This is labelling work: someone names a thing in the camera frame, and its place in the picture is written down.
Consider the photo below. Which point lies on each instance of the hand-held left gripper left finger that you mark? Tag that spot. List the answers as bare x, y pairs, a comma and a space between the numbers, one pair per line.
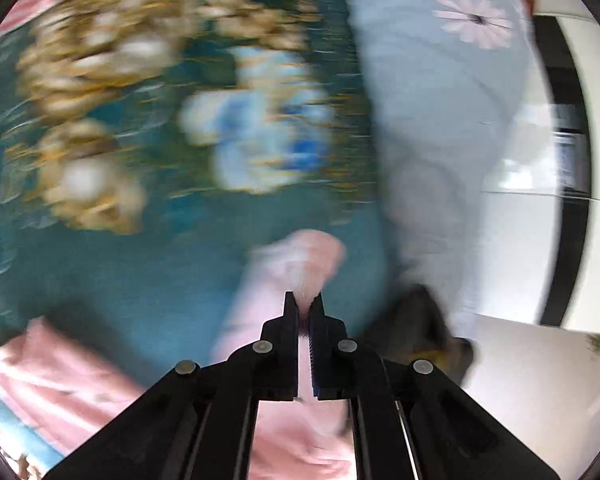
293, 340

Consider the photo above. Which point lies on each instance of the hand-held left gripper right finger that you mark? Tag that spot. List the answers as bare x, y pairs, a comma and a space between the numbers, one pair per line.
316, 345

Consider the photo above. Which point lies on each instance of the pink garment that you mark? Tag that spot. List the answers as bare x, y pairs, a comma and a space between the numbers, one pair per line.
280, 280

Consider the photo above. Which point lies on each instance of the dark slipper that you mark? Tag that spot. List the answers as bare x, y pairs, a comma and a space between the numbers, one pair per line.
420, 325

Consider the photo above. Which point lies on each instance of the teal floral bed sheet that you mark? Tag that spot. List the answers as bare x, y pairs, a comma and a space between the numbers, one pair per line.
170, 170

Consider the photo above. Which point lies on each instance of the person's leg in light blue pants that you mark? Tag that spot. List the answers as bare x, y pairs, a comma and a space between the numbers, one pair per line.
430, 125

